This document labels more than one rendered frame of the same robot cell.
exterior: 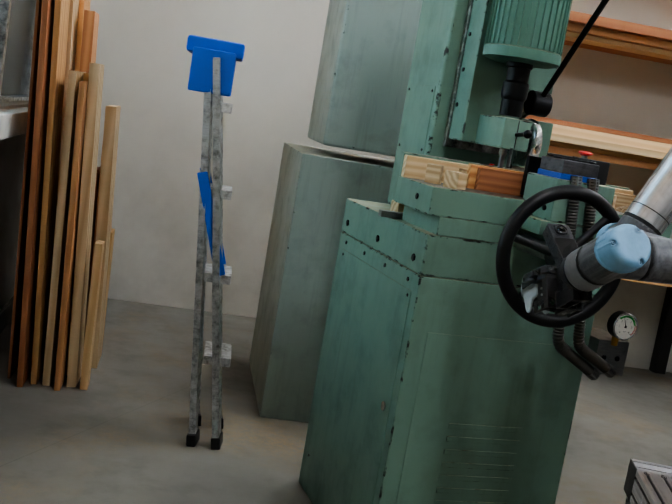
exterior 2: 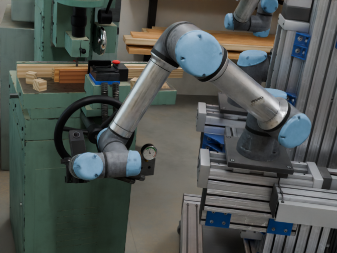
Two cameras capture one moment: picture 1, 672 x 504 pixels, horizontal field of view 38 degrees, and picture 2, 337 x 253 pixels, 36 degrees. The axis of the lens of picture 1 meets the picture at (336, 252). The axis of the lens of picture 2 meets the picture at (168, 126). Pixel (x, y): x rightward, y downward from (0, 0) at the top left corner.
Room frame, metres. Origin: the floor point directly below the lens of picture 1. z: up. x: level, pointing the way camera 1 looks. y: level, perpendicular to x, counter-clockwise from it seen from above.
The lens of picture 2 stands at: (0.26, -0.53, 1.57)
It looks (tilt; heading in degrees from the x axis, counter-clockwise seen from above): 23 degrees down; 354
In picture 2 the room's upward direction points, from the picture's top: 7 degrees clockwise
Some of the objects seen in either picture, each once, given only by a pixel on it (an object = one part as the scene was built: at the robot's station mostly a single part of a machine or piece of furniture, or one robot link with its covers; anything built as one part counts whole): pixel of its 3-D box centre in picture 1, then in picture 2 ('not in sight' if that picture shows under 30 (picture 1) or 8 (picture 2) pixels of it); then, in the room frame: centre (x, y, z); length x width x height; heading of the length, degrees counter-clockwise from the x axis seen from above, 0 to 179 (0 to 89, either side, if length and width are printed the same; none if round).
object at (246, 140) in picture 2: not in sight; (260, 138); (1.87, -1.02, 0.87); 0.15 x 0.15 x 0.10
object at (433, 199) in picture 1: (543, 214); (100, 94); (2.16, -0.44, 0.87); 0.61 x 0.30 x 0.06; 108
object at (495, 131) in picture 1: (502, 136); (76, 45); (2.26, -0.34, 1.03); 0.14 x 0.07 x 0.09; 18
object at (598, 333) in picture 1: (597, 350); (141, 160); (2.19, -0.63, 0.58); 0.12 x 0.08 x 0.08; 18
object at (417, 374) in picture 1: (432, 398); (64, 181); (2.36, -0.30, 0.36); 0.58 x 0.45 x 0.71; 18
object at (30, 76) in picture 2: (434, 173); (31, 77); (2.14, -0.18, 0.92); 0.03 x 0.03 x 0.04; 75
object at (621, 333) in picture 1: (620, 329); (148, 153); (2.12, -0.65, 0.65); 0.06 x 0.04 x 0.08; 108
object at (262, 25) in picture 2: not in sight; (259, 24); (2.64, -1.14, 1.12); 0.11 x 0.08 x 0.11; 99
